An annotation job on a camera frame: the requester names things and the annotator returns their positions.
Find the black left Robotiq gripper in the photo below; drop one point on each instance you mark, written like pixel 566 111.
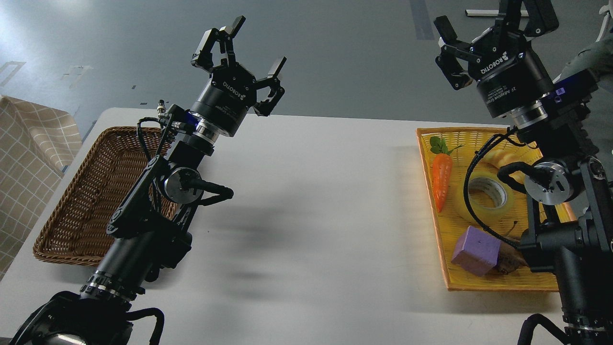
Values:
pixel 225 96

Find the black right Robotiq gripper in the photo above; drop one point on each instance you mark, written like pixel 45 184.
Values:
pixel 508 72

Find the yellow tape roll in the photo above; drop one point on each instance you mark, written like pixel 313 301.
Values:
pixel 491 200

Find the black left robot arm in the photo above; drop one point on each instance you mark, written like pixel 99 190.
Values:
pixel 150 226

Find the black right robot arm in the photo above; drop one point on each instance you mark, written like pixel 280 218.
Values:
pixel 569 198

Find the white metal stand base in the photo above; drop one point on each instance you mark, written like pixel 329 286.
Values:
pixel 481 13

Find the person in grey clothes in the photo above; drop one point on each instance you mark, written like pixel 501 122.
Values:
pixel 590 70

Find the toy bread twist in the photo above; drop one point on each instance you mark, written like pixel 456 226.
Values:
pixel 500 158

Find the orange toy carrot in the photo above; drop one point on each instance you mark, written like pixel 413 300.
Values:
pixel 442 167

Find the yellow plastic basket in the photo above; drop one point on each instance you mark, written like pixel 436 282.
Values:
pixel 448 228

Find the beige checkered cloth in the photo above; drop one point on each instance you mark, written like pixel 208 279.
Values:
pixel 36 143

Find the purple foam block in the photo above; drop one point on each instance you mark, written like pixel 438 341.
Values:
pixel 476 251

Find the brown wicker basket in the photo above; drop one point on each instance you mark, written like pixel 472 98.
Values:
pixel 75 233

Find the brown toy snail figure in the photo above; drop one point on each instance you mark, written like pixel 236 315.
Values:
pixel 509 260

